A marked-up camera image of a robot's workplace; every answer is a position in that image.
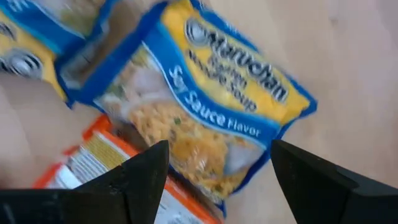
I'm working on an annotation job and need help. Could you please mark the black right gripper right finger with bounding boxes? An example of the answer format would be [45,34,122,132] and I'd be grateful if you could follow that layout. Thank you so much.
[270,139,398,224]

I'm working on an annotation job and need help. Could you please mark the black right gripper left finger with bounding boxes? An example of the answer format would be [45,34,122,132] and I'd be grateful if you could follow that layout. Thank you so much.
[0,139,170,224]

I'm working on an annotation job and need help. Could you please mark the orange chicken ramen pack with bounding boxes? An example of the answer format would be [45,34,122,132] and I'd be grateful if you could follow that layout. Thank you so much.
[32,113,224,224]

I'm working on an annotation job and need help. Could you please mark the blue soy sauce ramen pack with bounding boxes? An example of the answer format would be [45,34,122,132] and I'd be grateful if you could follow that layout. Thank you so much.
[76,0,318,218]
[0,0,121,110]

